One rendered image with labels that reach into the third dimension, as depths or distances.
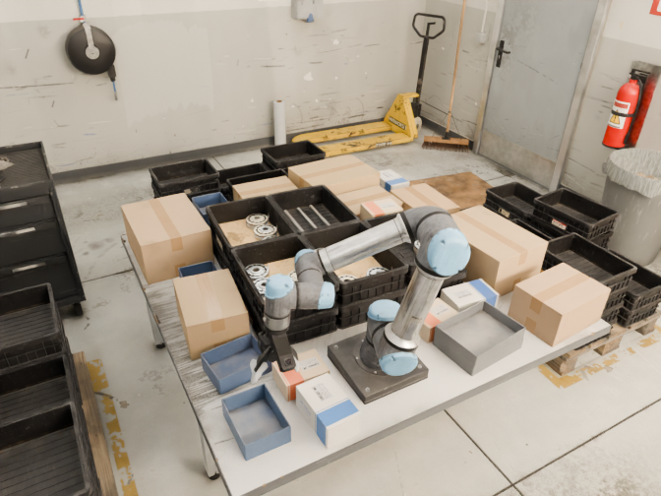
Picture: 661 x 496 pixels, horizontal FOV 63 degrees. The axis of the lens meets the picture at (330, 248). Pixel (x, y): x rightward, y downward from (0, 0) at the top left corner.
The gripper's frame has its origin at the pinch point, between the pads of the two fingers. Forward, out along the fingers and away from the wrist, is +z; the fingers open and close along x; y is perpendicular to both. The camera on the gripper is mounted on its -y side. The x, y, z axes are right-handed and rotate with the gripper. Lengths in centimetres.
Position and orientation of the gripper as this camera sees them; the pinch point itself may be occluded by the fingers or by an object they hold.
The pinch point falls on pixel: (275, 380)
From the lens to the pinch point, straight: 169.7
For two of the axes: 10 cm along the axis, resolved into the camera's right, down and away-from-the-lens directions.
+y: -4.6, -4.8, 7.5
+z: -1.0, 8.6, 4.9
